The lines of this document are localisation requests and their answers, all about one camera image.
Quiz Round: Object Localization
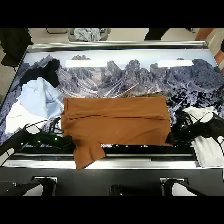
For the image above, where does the black garment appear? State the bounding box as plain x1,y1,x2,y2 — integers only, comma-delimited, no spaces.
19,58,62,89

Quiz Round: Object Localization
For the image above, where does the light blue garment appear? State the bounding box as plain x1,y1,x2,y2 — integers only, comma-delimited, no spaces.
16,76,65,120

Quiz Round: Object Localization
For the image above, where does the white garment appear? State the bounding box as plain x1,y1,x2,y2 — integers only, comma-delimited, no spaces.
182,105,224,169
4,99,42,135

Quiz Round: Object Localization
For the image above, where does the grey garment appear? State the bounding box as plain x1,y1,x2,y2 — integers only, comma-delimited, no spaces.
72,28,102,42

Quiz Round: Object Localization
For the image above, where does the brown T-shirt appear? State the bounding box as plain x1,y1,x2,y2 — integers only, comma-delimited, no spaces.
60,95,175,171

